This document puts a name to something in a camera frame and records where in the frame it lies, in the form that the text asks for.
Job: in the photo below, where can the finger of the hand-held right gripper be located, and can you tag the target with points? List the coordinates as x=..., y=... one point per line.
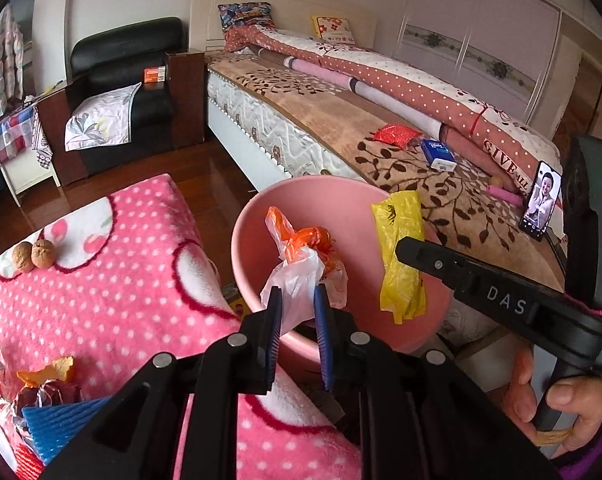
x=431, y=265

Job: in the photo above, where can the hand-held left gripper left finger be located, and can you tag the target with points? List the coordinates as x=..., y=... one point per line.
x=275, y=325

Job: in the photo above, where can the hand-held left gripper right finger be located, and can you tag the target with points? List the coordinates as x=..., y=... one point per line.
x=322, y=330

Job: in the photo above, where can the yellow plastic bag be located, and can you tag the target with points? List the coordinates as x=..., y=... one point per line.
x=401, y=287

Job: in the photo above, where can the white orange plastic bag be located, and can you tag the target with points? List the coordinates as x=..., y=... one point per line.
x=301, y=270

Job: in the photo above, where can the pink plastic basin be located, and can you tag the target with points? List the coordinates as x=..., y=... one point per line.
x=361, y=220

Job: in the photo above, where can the maroon foil wrapper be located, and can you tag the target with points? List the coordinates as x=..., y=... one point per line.
x=53, y=392

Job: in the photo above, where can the person's right hand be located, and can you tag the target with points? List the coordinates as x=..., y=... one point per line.
x=581, y=395

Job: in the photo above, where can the printed cardboard box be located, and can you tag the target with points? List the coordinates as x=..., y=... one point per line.
x=234, y=302

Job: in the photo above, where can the white printed plastic bag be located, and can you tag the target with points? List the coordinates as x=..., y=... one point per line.
x=468, y=330

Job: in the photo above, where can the pink cylinder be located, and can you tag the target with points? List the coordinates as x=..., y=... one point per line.
x=506, y=195

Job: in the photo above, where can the walnut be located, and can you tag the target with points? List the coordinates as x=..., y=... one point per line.
x=44, y=252
x=496, y=180
x=23, y=257

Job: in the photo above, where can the blue tissue pack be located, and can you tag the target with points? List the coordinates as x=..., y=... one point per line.
x=437, y=154

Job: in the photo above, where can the black smartphone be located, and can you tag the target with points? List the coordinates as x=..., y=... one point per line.
x=541, y=202

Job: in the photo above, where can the red packet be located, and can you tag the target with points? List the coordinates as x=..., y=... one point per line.
x=397, y=135

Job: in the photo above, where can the pink polka dot blanket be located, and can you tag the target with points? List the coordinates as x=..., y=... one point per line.
x=131, y=300

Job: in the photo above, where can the brown leaf patterned blanket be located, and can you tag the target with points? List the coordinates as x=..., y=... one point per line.
x=331, y=115

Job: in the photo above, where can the pink polka dot quilt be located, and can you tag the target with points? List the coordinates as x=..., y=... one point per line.
x=406, y=80

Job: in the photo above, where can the white bed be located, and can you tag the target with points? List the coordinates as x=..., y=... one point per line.
x=261, y=120

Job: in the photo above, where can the pink white rolled blanket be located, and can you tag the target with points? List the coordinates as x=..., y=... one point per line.
x=326, y=71

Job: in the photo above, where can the orange peel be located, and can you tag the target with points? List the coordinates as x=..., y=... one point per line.
x=46, y=372

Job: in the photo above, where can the blue foam sheet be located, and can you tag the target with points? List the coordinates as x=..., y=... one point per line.
x=56, y=425

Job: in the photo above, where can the white wardrobe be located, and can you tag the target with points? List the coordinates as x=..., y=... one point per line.
x=476, y=15

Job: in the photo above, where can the yellow floral pillow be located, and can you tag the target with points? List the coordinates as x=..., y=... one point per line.
x=333, y=29

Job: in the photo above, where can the white floral cloth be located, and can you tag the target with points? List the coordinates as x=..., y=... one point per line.
x=101, y=117

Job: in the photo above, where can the orange box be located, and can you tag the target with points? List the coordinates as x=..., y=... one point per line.
x=155, y=75

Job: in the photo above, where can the white small table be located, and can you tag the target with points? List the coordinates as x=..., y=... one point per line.
x=28, y=175

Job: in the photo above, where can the colourful cartoon pillow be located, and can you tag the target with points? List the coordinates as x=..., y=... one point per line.
x=243, y=16

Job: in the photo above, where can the black armchair with wooden sides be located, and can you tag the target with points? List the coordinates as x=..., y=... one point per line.
x=126, y=50

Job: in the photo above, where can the plaid tablecloth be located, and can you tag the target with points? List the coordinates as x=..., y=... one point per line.
x=6, y=135

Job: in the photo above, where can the white padded jacket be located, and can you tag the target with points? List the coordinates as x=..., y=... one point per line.
x=1, y=65

